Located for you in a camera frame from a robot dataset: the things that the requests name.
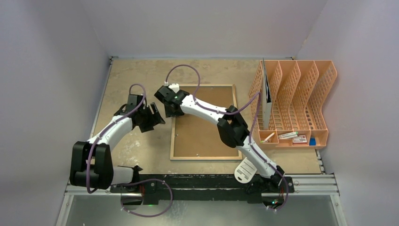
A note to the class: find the orange plastic file organizer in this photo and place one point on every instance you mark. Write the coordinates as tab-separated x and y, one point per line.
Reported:
298	90

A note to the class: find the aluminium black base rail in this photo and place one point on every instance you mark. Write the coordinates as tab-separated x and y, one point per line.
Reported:
219	187

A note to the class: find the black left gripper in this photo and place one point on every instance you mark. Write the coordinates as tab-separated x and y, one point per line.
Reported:
155	118

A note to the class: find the white marker pen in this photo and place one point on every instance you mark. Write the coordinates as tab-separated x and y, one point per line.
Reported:
288	135
268	138

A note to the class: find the brown cardboard backing board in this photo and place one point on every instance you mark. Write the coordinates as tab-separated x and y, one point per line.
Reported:
202	137

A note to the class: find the small blue block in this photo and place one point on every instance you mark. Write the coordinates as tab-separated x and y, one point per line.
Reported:
312	141

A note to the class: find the blue wooden picture frame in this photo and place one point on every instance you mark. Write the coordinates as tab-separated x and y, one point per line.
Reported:
173	140

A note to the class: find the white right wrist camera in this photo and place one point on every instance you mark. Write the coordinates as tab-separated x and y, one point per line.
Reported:
173	86

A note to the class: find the small red white box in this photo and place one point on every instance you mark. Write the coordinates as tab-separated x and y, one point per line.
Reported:
299	139

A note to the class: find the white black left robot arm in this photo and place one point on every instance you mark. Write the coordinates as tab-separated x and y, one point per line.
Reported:
91	164

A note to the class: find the white labelled remote tag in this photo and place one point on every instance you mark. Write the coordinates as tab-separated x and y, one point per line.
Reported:
245	171

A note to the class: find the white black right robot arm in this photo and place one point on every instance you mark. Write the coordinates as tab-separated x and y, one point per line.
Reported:
233	132

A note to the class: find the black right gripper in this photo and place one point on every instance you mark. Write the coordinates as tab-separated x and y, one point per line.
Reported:
172	108

